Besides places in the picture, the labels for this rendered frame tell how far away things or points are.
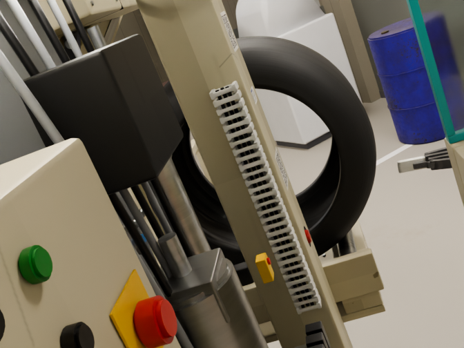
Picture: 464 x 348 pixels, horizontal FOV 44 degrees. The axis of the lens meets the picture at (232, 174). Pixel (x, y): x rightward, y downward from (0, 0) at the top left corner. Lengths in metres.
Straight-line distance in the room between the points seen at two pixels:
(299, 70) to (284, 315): 0.53
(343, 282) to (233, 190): 0.38
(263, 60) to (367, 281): 0.55
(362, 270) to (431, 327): 1.36
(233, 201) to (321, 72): 0.38
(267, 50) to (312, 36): 4.20
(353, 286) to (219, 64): 0.60
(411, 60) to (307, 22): 1.38
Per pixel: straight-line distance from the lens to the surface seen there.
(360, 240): 1.58
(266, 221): 1.10
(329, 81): 1.32
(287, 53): 1.32
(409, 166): 1.56
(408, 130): 4.72
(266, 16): 5.35
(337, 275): 1.34
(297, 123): 5.42
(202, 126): 1.09
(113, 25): 1.80
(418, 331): 2.68
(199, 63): 1.07
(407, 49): 4.50
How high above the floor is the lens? 1.57
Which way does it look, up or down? 16 degrees down
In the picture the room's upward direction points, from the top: 22 degrees counter-clockwise
